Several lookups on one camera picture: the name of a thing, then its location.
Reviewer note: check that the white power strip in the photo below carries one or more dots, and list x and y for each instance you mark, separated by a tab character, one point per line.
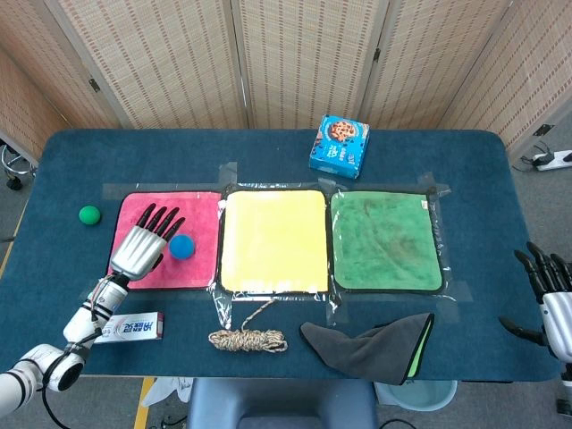
552	161

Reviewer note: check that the chrome stool base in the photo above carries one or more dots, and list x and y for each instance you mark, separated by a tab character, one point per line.
15	163

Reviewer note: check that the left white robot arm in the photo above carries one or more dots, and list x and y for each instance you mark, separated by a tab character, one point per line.
80	322

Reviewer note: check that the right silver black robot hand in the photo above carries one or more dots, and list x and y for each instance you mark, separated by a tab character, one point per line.
556	313

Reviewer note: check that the clear adhesive tape strip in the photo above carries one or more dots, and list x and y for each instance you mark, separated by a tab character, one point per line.
228	172
334	308
222	310

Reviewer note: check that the pink microfibre cloth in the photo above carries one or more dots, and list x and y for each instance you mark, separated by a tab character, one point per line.
196	268

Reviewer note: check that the green microfibre cloth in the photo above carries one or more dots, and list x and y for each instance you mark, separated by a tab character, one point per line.
386	241

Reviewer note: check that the yellow microfibre cloth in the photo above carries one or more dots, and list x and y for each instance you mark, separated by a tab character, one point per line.
275	241

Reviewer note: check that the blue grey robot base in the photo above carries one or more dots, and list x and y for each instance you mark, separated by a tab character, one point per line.
281	402

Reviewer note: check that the light blue plastic bucket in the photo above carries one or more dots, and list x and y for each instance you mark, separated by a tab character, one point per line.
415	395

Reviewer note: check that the grey folded cloth green lining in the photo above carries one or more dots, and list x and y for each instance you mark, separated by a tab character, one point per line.
366	348

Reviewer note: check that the green foam ball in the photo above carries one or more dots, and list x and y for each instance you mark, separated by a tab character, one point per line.
90	215

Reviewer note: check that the white crumpled cloth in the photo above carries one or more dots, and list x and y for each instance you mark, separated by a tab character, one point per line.
170	391

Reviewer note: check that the blue foam ball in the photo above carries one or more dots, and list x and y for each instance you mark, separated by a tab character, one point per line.
182	247

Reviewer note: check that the white red toothpaste box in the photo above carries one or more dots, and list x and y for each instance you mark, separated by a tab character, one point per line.
134	328

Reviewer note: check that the woven bamboo folding screen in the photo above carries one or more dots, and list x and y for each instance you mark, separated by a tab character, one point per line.
290	62

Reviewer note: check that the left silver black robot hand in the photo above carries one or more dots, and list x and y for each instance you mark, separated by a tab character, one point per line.
136	250

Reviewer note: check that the blue cookie box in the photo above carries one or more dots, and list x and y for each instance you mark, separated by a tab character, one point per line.
337	147

